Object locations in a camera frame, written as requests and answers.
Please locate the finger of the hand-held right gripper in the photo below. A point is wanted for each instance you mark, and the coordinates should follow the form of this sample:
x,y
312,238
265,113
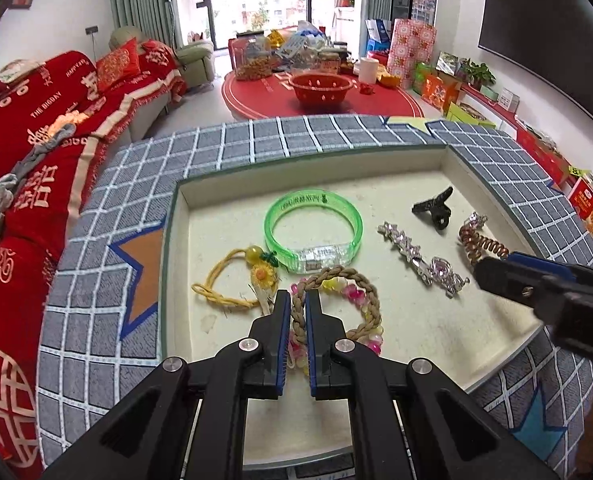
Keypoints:
x,y
506,277
551,266

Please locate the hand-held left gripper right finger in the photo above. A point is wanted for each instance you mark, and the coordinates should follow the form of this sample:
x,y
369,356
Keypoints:
x,y
310,345

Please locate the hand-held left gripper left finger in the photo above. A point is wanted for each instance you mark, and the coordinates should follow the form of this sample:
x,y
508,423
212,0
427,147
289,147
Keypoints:
x,y
281,345

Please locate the silver rhinestone hair clip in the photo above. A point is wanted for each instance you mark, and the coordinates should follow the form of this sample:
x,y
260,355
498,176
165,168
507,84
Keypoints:
x,y
426,265

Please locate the white shallow tray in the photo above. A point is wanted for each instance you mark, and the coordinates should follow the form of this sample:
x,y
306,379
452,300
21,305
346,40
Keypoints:
x,y
416,320

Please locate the cookie box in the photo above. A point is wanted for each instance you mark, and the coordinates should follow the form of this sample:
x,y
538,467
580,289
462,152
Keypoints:
x,y
585,200

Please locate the black hair claw clip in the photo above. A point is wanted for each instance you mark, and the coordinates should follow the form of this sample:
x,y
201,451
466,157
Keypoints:
x,y
434,207

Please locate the yellow green box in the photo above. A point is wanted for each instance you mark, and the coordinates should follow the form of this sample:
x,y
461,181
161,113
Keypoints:
x,y
469,115

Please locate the small white box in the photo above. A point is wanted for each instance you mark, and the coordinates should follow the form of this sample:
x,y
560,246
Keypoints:
x,y
509,101

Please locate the grey checked cloth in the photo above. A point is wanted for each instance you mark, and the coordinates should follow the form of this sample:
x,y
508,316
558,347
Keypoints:
x,y
101,310

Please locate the orange gift box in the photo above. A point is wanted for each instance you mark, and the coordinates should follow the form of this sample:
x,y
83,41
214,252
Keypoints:
x,y
439,92

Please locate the potted green plant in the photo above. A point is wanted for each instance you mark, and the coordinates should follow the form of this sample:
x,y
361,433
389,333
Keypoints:
x,y
479,74

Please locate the green snack packet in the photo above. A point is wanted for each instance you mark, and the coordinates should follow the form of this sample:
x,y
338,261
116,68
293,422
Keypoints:
x,y
423,77

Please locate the red patterned gift box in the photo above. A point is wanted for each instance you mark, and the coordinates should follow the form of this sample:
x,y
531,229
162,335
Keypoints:
x,y
411,52

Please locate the round red table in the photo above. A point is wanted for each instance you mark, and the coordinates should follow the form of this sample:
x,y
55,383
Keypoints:
x,y
256,97

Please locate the white cup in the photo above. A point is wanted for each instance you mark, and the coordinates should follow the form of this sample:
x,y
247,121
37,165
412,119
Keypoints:
x,y
369,70

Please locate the black television screen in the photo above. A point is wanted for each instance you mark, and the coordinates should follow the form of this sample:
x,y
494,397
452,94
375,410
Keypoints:
x,y
541,15

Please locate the red plastic colander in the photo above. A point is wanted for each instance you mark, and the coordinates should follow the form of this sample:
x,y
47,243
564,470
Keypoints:
x,y
321,90

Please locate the blue and white bag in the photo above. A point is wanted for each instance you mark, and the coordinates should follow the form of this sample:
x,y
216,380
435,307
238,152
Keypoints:
x,y
378,35

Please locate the small lidded jar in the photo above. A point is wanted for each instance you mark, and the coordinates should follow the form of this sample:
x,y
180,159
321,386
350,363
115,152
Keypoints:
x,y
329,62

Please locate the clear jar of snacks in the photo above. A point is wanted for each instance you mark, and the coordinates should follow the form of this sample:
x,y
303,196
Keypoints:
x,y
252,60

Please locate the pale green armchair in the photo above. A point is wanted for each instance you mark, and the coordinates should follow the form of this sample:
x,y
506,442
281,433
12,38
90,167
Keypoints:
x,y
194,60

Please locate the pile of snack packets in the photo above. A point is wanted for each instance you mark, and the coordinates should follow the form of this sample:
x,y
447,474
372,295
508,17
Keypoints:
x,y
301,42

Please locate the sofa with red blanket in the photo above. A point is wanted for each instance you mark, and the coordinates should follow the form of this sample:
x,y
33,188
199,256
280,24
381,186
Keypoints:
x,y
21,170

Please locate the grey knotted cloth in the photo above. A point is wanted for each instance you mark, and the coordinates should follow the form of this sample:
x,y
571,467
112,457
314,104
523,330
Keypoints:
x,y
6,190

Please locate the red embroidered cushion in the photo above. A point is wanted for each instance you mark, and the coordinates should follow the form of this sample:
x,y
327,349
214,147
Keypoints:
x,y
119,65

